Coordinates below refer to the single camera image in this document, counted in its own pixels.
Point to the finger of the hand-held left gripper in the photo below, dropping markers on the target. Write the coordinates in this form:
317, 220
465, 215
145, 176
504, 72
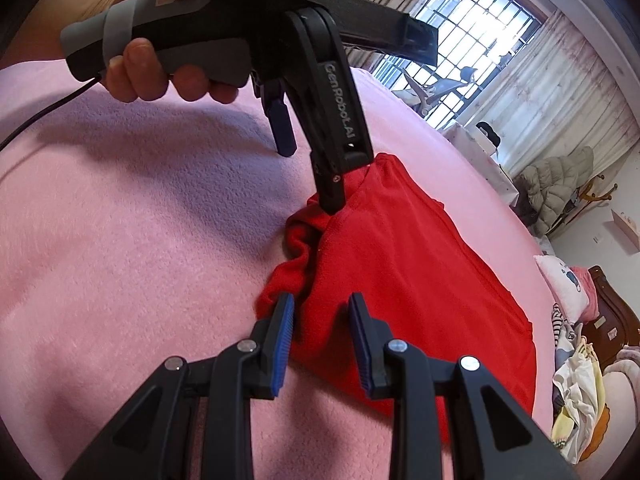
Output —
281, 125
340, 110

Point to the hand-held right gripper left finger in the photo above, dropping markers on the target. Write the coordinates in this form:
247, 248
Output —
282, 340

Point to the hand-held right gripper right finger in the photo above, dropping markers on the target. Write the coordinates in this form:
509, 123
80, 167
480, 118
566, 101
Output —
360, 345

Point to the red sweater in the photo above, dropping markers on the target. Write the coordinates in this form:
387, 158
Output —
410, 270

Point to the pile of mixed clothes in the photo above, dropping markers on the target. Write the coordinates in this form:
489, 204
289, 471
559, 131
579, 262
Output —
582, 390

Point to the grey chair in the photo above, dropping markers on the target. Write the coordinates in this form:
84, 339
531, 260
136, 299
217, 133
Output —
430, 92

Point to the barred window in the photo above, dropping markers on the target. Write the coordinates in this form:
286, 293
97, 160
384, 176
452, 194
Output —
450, 10

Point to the table with white cloth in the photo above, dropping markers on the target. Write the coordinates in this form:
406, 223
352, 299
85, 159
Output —
480, 160

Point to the black bag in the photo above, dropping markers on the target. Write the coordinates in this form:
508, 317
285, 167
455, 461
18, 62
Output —
489, 135

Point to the pink fleece blanket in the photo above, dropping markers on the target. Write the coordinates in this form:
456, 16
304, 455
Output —
125, 235

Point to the grey striped garment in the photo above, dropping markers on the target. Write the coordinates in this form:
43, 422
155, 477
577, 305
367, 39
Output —
562, 327

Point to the white printed pillow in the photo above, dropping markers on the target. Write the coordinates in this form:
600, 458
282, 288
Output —
560, 285

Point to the yellow garment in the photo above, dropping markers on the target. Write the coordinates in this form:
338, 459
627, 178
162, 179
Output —
562, 427

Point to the beige puffy jacket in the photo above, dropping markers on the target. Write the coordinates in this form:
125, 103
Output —
555, 185

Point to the pink pillow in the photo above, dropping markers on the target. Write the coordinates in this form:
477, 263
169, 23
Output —
589, 287

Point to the dark wooden headboard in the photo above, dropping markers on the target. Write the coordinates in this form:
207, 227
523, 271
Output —
610, 305

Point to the pale pink plush cushion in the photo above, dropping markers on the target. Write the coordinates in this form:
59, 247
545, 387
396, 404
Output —
622, 375

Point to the wooden coat rack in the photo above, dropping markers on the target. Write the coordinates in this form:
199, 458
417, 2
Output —
597, 195

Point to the pink wall shelf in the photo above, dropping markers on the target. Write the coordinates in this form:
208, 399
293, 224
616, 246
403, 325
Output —
625, 230

